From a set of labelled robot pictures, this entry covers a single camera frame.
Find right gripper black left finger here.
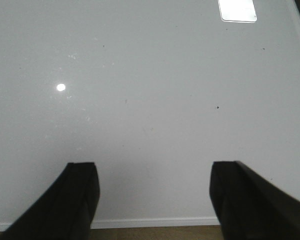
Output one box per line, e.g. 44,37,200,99
0,162,100,240

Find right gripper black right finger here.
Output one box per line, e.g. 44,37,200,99
209,161,300,240

